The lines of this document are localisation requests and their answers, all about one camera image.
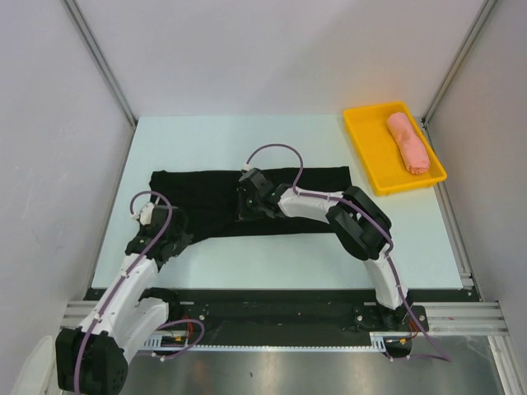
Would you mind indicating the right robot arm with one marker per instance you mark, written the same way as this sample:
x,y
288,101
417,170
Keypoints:
x,y
360,225

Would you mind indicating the right aluminium frame post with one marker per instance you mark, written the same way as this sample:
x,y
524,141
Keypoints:
x,y
476,28

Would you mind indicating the aluminium frame post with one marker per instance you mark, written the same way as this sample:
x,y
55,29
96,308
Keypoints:
x,y
476,28
98,57

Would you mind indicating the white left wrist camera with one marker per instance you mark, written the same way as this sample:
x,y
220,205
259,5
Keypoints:
x,y
144,215

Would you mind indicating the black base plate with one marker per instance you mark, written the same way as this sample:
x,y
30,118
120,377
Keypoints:
x,y
282,317

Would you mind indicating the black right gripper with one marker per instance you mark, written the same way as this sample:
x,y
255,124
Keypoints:
x,y
244,214

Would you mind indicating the black t-shirt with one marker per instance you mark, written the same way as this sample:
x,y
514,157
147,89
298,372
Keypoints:
x,y
210,200

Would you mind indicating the yellow plastic tray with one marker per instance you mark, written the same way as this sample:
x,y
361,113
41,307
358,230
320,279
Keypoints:
x,y
379,154

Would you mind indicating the white slotted cable duct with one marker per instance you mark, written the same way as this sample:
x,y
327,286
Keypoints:
x,y
153,345

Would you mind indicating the rolled pink t-shirt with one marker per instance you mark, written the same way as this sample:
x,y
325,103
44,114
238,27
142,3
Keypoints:
x,y
411,148

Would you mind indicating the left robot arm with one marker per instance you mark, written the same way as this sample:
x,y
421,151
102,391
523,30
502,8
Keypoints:
x,y
93,357

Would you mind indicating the left aluminium frame post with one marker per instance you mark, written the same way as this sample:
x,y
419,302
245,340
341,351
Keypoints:
x,y
98,57

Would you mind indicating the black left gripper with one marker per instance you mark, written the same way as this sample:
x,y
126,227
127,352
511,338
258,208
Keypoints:
x,y
184,241

